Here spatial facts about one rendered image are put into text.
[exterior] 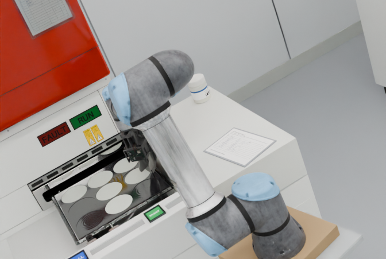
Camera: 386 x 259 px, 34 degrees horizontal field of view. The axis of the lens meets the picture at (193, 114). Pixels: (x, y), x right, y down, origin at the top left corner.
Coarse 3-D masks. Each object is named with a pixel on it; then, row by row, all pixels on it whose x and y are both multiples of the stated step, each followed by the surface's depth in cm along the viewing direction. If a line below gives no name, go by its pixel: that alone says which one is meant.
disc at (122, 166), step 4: (120, 160) 237; (124, 160) 236; (116, 164) 236; (120, 164) 235; (124, 164) 234; (128, 164) 232; (132, 164) 231; (116, 168) 233; (120, 168) 232; (124, 168) 231; (128, 168) 230; (116, 172) 231; (120, 172) 229
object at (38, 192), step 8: (120, 144) 240; (104, 152) 238; (112, 152) 240; (88, 160) 237; (96, 160) 238; (72, 168) 236; (80, 168) 236; (56, 176) 235; (64, 176) 235; (48, 184) 233; (56, 184) 234; (40, 192) 232; (40, 200) 233; (48, 200) 236
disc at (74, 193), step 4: (72, 188) 232; (76, 188) 231; (80, 188) 230; (84, 188) 229; (68, 192) 230; (72, 192) 229; (76, 192) 228; (80, 192) 227; (84, 192) 226; (64, 196) 229; (68, 196) 228; (72, 196) 227; (76, 196) 226; (80, 196) 225; (64, 200) 226; (68, 200) 225; (72, 200) 224
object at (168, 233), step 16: (176, 192) 195; (176, 208) 188; (128, 224) 189; (144, 224) 186; (160, 224) 185; (176, 224) 188; (96, 240) 188; (112, 240) 186; (128, 240) 182; (144, 240) 184; (160, 240) 187; (176, 240) 189; (192, 240) 192; (96, 256) 181; (112, 256) 181; (128, 256) 184; (144, 256) 186; (160, 256) 189
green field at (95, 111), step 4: (92, 108) 232; (96, 108) 233; (88, 112) 232; (92, 112) 232; (96, 112) 233; (80, 116) 231; (84, 116) 232; (88, 116) 232; (92, 116) 233; (96, 116) 234; (72, 120) 230; (76, 120) 231; (80, 120) 231; (84, 120) 232; (88, 120) 233; (72, 124) 231; (76, 124) 231; (80, 124) 232
